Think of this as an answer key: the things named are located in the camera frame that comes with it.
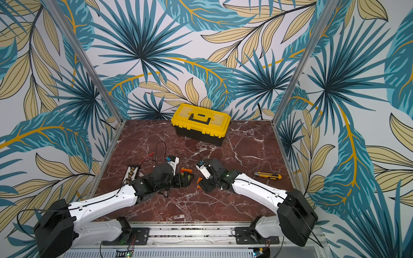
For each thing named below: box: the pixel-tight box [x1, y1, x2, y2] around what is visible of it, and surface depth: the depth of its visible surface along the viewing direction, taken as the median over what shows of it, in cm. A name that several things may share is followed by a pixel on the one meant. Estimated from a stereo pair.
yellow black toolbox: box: [171, 103, 232, 147], surface depth 100 cm
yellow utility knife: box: [253, 171, 282, 181], surface depth 95 cm
